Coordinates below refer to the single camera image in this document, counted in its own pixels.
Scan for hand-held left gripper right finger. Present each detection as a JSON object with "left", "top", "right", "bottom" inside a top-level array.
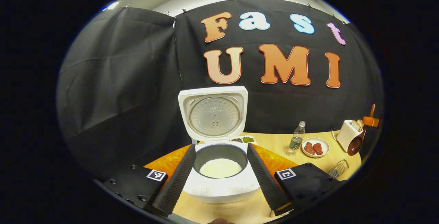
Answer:
[{"left": 246, "top": 143, "right": 347, "bottom": 217}]

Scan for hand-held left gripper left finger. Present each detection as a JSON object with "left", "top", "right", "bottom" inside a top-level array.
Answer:
[{"left": 103, "top": 144, "right": 197, "bottom": 217}]

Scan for brown wooden spoon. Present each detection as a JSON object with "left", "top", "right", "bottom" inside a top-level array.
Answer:
[{"left": 347, "top": 104, "right": 376, "bottom": 156}]

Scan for white rice heap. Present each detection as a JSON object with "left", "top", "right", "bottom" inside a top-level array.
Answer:
[{"left": 199, "top": 158, "right": 243, "bottom": 179}]

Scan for clear wire chopstick holder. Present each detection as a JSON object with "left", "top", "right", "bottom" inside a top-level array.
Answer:
[{"left": 328, "top": 159, "right": 350, "bottom": 179}]

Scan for white rice cooker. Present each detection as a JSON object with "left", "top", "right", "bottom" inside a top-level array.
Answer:
[{"left": 177, "top": 86, "right": 261, "bottom": 204}]

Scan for white toaster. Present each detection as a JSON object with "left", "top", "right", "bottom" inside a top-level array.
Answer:
[{"left": 336, "top": 120, "right": 364, "bottom": 153}]

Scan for white divided bean tray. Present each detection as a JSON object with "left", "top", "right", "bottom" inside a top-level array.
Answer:
[{"left": 230, "top": 135, "right": 256, "bottom": 145}]

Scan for white round plate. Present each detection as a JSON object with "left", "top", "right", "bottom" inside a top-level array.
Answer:
[{"left": 301, "top": 137, "right": 330, "bottom": 158}]

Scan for clear plastic water bottle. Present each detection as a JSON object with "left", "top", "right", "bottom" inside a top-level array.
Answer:
[{"left": 286, "top": 121, "right": 306, "bottom": 157}]

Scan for black backdrop cloth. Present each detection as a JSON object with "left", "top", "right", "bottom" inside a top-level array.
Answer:
[{"left": 56, "top": 0, "right": 384, "bottom": 180}]

